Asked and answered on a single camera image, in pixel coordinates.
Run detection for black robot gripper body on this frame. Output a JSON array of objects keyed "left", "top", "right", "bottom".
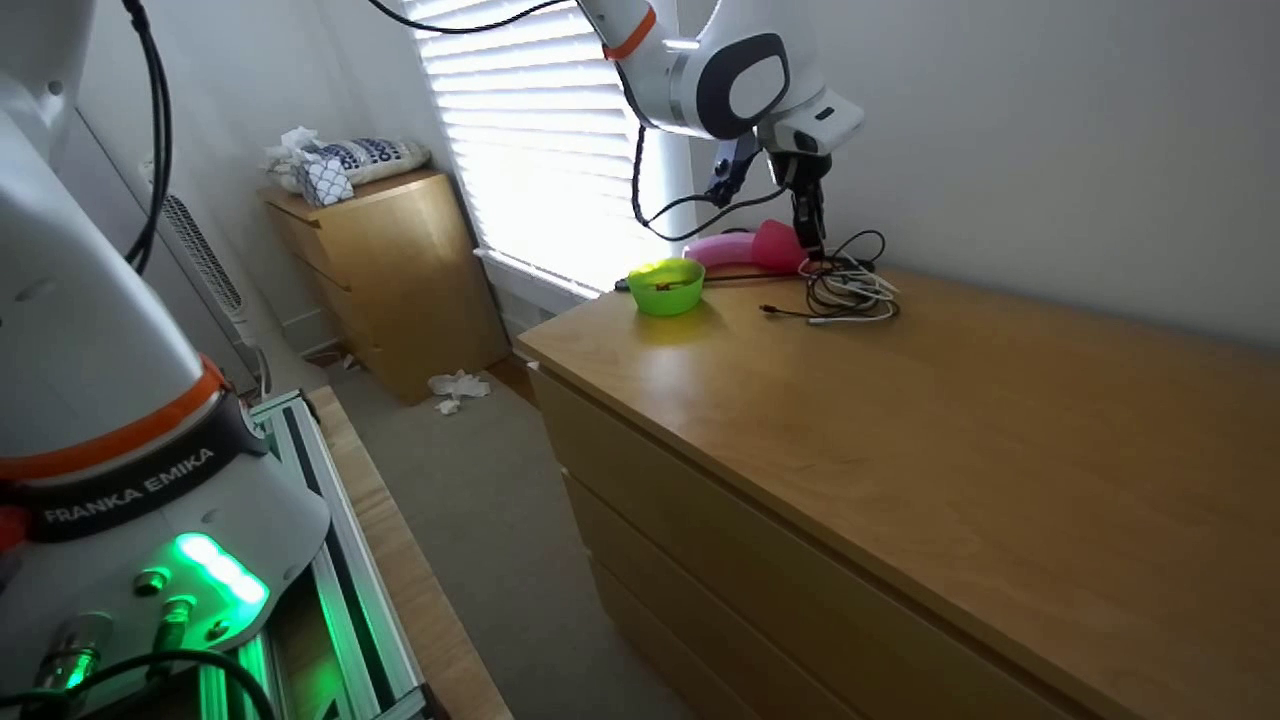
[{"left": 770, "top": 153, "right": 831, "bottom": 255}]

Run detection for black charging cable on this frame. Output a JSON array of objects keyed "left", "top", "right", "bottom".
[{"left": 759, "top": 223, "right": 903, "bottom": 333}]

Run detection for white charging cable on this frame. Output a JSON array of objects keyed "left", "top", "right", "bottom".
[{"left": 807, "top": 260, "right": 903, "bottom": 321}]

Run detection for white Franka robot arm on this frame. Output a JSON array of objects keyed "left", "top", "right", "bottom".
[{"left": 0, "top": 0, "right": 858, "bottom": 717}]

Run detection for small wooden cabinet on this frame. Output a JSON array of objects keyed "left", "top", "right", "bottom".
[{"left": 263, "top": 174, "right": 508, "bottom": 406}]

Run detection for pink plastic toy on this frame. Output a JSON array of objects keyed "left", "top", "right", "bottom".
[{"left": 682, "top": 221, "right": 807, "bottom": 278}]

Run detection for green plastic bowl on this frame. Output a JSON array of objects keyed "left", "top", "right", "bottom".
[{"left": 618, "top": 255, "right": 702, "bottom": 321}]

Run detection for white window blinds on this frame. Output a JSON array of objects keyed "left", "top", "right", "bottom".
[{"left": 397, "top": 0, "right": 670, "bottom": 292}]

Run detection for large wooden dresser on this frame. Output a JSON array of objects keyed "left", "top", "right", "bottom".
[{"left": 519, "top": 278, "right": 1280, "bottom": 720}]

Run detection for crumpled white paper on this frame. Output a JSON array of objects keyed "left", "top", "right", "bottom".
[{"left": 429, "top": 374, "right": 488, "bottom": 418}]

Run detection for folded clothes pile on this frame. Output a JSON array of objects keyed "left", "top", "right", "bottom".
[{"left": 263, "top": 128, "right": 431, "bottom": 209}]

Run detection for white tower fan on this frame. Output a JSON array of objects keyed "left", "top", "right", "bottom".
[{"left": 164, "top": 198, "right": 273, "bottom": 400}]

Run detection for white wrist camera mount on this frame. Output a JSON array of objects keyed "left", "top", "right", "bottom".
[{"left": 763, "top": 87, "right": 865, "bottom": 155}]

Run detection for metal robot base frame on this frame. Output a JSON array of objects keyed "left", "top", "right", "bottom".
[{"left": 204, "top": 393, "right": 449, "bottom": 720}]

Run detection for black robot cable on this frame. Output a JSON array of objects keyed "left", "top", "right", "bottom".
[{"left": 0, "top": 0, "right": 793, "bottom": 720}]

